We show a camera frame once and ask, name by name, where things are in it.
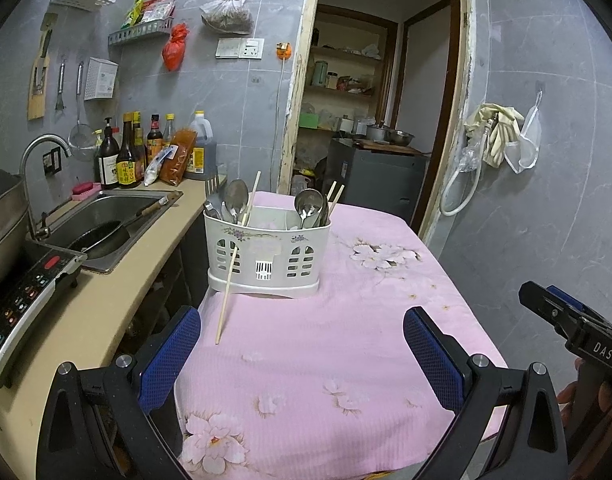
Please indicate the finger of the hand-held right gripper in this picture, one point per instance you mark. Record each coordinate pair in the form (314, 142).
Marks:
(563, 294)
(546, 305)

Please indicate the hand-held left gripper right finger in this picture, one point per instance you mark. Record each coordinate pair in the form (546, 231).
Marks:
(433, 360)

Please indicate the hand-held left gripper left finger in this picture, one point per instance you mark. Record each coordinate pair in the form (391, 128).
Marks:
(168, 360)

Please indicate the white plastic utensil holder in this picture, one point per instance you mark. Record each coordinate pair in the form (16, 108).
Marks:
(266, 255)

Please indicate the small steel spoon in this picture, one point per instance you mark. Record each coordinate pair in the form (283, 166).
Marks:
(212, 210)

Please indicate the steel fork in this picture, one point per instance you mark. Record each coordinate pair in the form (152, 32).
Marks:
(215, 194)

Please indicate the person's right hand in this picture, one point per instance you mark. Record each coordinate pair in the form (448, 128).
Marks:
(608, 405)

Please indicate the beige kitchen counter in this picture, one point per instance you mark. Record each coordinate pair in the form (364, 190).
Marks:
(101, 300)

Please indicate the pink floral cloth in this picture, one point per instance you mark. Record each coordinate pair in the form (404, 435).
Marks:
(336, 320)

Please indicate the black induction cooker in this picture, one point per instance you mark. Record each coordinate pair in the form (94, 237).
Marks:
(31, 300)

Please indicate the steel kitchen sink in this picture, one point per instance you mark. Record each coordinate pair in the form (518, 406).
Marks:
(111, 210)

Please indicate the clear plastic bag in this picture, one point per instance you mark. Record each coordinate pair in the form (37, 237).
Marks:
(469, 157)

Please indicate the grey cabinet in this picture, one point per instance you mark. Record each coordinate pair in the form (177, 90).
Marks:
(381, 185)

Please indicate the white seasoning packet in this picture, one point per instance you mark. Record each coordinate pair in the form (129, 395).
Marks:
(158, 167)

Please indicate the soy sauce bottle yellow label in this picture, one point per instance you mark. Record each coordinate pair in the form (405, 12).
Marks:
(128, 167)

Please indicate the orange seasoning packet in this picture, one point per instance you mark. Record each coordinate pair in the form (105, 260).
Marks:
(178, 160)

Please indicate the dark pump bottle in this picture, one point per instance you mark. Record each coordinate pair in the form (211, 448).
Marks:
(108, 165)

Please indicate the large cooking oil jug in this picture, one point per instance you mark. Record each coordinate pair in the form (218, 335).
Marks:
(203, 152)

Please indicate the steel wok with lid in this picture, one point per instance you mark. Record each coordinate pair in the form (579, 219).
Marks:
(1, 230)

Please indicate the wooden cutting board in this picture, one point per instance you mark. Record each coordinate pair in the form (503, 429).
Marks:
(391, 149)

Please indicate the dark bottle red cap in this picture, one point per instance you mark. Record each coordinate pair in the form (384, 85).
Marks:
(155, 142)

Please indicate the steel bowl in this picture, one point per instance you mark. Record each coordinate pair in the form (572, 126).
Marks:
(402, 137)

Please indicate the dark bottle yellow cap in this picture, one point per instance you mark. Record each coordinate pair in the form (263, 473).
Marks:
(140, 140)

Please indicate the curved steel faucet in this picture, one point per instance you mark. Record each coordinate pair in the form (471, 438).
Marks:
(25, 185)

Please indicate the clear bottle yellow cap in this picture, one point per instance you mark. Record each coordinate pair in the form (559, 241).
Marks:
(169, 130)

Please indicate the steel pot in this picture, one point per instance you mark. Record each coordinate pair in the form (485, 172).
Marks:
(377, 133)

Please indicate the small yellow top bottle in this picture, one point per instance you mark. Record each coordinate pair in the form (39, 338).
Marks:
(98, 137)

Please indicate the hanging mesh strainer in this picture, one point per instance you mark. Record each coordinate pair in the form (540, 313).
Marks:
(82, 137)

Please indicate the green box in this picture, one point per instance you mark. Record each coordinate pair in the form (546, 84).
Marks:
(310, 120)

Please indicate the hanging steel peeler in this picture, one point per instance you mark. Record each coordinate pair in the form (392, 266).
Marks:
(60, 95)

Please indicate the green canister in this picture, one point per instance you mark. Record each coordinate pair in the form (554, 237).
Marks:
(320, 74)

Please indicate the red plastic bag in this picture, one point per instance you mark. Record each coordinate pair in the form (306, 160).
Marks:
(175, 50)

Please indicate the orange plug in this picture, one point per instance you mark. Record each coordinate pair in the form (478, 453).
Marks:
(284, 50)

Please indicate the clear bag of dried goods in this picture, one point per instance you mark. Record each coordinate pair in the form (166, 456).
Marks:
(228, 17)

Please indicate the yellow green snack packet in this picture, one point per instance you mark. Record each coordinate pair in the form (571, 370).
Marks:
(133, 12)

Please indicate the red snack packet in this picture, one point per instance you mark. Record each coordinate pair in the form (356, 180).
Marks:
(158, 10)

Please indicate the dark wooden shelf unit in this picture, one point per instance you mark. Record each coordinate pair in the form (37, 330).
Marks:
(356, 10)

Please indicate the dark wall outlet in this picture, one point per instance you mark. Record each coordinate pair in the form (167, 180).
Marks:
(52, 162)

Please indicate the cream door frame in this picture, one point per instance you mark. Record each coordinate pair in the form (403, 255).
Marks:
(292, 110)

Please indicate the wooden wall knife board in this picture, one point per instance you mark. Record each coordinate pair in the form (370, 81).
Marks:
(36, 107)

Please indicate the white wall box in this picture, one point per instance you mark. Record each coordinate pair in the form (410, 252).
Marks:
(101, 80)

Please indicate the white wall switch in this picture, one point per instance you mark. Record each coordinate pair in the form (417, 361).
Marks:
(229, 48)

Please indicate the white wall socket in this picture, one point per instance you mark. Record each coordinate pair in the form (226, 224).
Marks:
(252, 48)

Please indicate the grey wall rack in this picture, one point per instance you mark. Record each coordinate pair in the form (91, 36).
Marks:
(141, 34)

